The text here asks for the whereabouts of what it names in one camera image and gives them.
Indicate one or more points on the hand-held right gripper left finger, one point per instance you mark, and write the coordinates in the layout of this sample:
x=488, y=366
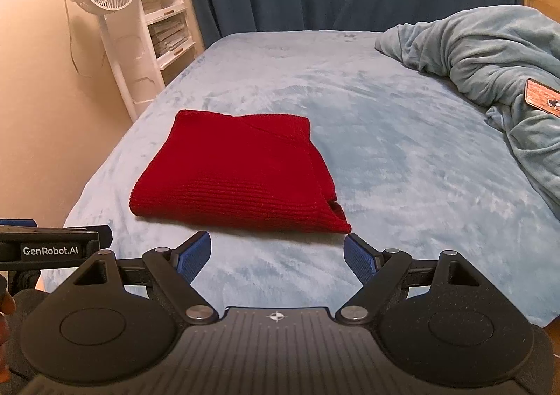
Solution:
x=194, y=257

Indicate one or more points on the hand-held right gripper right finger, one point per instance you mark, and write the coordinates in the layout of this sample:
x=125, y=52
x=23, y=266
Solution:
x=361, y=258

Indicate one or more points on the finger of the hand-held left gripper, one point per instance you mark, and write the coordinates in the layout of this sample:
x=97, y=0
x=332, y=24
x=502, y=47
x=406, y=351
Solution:
x=65, y=229

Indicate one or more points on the red knit sweater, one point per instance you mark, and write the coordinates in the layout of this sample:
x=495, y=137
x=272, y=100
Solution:
x=236, y=176

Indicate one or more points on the person's left hand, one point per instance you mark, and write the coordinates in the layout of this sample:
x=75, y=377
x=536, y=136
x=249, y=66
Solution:
x=5, y=333

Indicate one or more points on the light blue bed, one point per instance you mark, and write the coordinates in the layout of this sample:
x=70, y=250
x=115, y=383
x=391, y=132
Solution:
x=393, y=159

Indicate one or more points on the white shelf unit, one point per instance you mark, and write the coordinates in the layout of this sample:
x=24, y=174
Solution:
x=168, y=27

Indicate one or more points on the blue-grey fleece blanket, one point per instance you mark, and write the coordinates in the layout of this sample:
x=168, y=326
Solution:
x=481, y=54

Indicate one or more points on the phone with printed case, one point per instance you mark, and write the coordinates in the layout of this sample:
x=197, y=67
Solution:
x=542, y=96

